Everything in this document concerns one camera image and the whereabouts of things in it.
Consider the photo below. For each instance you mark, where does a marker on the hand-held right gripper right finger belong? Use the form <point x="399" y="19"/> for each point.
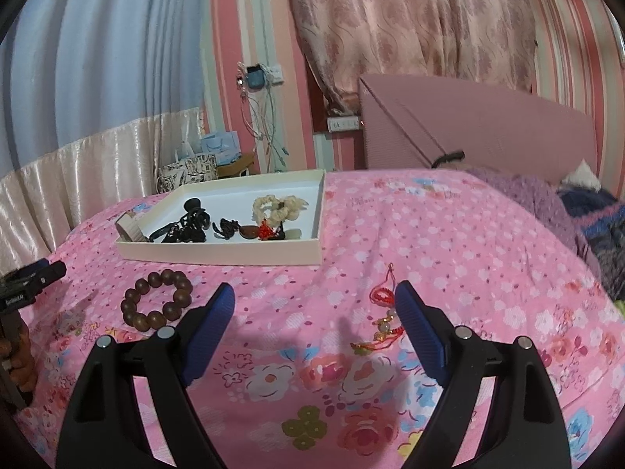
<point x="422" y="332"/>

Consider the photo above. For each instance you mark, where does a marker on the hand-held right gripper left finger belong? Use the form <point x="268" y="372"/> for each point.
<point x="210" y="337"/>

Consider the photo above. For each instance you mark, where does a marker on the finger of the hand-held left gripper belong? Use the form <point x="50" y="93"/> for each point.
<point x="44" y="273"/>

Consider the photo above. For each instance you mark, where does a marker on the small wooden comb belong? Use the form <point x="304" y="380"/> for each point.
<point x="131" y="228"/>

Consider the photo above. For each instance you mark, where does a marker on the brown pendant with red tassel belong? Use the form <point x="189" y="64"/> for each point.
<point x="249" y="231"/>

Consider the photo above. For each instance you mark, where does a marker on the pale stone pendant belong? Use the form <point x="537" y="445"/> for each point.
<point x="294" y="233"/>

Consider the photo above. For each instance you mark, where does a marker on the white shallow cardboard box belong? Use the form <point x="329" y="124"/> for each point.
<point x="219" y="193"/>

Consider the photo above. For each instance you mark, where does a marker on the person's left hand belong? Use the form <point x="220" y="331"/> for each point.
<point x="17" y="356"/>

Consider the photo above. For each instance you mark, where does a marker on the pink floral bedsheet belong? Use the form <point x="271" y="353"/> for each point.
<point x="439" y="254"/>

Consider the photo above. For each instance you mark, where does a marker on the cream satin curtain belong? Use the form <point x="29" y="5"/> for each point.
<point x="73" y="180"/>

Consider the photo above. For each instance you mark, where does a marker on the floral print tote bag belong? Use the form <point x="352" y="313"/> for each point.
<point x="188" y="171"/>

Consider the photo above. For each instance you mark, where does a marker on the brown cardboard box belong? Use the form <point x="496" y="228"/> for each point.
<point x="234" y="168"/>

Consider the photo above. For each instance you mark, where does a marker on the purple fleece blanket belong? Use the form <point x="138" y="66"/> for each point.
<point x="527" y="190"/>

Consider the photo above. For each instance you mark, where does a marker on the light blue gift bag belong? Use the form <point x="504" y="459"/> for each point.
<point x="219" y="145"/>

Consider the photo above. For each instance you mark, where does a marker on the dark blue patterned blanket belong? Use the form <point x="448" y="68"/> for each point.
<point x="600" y="224"/>

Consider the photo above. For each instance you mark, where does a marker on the pink padded headboard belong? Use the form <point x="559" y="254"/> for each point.
<point x="488" y="127"/>

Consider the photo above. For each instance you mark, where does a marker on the white power strip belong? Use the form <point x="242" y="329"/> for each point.
<point x="344" y="123"/>

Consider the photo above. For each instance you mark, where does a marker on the white cloth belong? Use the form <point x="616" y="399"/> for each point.
<point x="583" y="173"/>

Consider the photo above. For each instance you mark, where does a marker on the blue sheer curtain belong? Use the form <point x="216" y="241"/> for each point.
<point x="97" y="49"/>

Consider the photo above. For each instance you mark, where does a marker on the blue charger pouch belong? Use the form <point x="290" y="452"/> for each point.
<point x="255" y="80"/>

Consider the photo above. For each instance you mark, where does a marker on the pink patterned curtain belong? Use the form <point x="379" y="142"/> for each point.
<point x="390" y="19"/>

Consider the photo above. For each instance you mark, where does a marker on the white wall socket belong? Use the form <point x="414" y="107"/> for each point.
<point x="276" y="74"/>

